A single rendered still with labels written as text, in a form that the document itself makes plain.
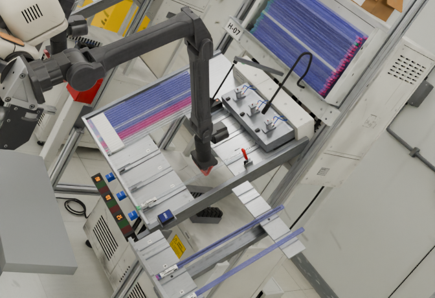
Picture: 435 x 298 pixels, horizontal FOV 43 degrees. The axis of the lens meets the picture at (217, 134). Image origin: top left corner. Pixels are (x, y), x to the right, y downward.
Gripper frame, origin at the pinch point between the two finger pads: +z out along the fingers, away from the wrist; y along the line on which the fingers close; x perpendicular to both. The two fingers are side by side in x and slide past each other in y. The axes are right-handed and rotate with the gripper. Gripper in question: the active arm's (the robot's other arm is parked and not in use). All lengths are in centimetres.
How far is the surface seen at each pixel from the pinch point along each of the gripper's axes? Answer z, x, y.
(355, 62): -35, -59, -11
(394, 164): 105, -142, 21
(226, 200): 56, -20, 22
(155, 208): 3.8, 23.3, -2.0
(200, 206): 4.5, 8.1, -9.9
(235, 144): -0.2, -17.2, 5.9
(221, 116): -0.5, -20.6, 22.6
